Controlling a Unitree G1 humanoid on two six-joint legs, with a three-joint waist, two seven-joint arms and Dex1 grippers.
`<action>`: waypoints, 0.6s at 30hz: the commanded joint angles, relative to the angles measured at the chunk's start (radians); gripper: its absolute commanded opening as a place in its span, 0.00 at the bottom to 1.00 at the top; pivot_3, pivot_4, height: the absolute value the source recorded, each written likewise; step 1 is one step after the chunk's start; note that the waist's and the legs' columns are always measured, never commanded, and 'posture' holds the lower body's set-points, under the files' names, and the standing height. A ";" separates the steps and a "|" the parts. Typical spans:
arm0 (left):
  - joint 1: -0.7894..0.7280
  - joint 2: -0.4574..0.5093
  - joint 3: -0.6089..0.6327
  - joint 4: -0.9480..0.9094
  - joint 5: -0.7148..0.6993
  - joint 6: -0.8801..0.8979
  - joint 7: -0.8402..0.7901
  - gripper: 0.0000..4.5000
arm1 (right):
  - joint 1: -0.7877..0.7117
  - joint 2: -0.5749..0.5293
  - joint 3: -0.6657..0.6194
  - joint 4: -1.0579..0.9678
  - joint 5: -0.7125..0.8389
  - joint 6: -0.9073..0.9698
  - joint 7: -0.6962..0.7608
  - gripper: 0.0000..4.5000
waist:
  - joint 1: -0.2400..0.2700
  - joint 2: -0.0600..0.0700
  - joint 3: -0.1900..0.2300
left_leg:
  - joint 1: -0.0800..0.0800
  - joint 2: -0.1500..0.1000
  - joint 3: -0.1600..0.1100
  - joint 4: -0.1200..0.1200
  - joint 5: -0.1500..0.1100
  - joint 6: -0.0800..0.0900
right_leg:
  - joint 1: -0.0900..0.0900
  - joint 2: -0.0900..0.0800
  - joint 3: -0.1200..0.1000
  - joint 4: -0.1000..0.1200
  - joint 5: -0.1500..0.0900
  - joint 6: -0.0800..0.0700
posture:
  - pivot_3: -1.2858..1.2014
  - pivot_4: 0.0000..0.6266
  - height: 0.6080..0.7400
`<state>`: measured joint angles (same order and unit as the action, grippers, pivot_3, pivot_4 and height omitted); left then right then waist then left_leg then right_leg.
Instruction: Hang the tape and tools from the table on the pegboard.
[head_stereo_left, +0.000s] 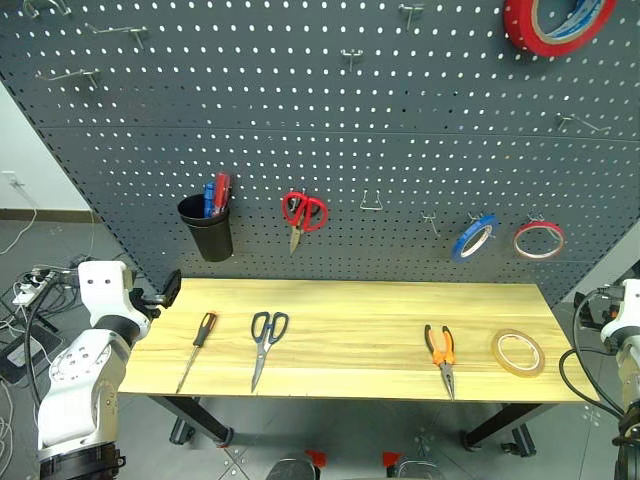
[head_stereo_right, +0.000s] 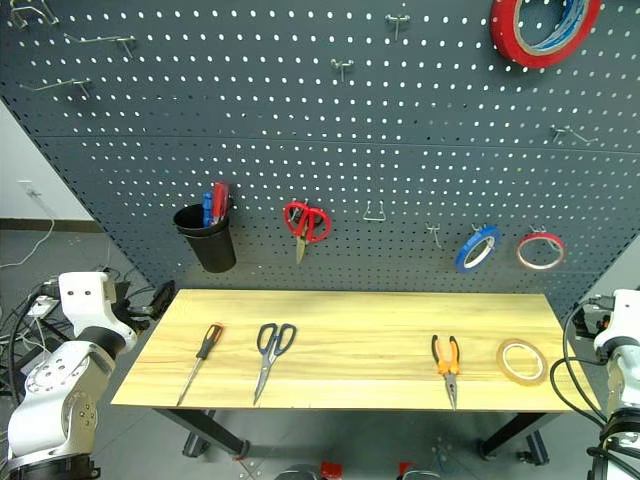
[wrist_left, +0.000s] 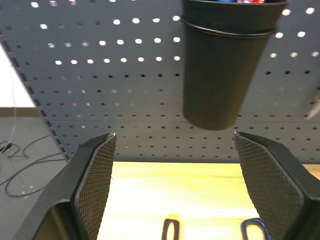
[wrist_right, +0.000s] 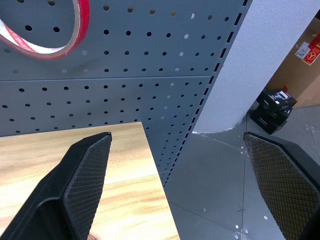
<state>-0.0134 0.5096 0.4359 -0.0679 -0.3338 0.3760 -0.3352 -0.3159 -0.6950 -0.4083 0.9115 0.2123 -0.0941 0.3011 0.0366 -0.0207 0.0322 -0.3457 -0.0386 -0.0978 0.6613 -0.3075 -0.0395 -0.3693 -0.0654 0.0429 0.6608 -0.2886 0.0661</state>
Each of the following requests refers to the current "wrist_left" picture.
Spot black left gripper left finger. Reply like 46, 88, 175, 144
11, 132, 117, 240

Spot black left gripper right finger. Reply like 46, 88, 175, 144
232, 131, 320, 240

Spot grey pegboard panel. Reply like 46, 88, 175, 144
0, 0, 320, 165

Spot black pen holder cup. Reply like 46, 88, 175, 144
180, 0, 288, 131

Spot pens in cup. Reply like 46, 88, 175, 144
214, 0, 266, 4

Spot blue scissors handle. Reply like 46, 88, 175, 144
240, 217, 272, 240

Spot black cable on floor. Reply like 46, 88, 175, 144
0, 133, 67, 198

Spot black yellow scissors handle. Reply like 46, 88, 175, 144
161, 213, 181, 240

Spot black wire cup ring holder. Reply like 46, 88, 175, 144
179, 14, 279, 38

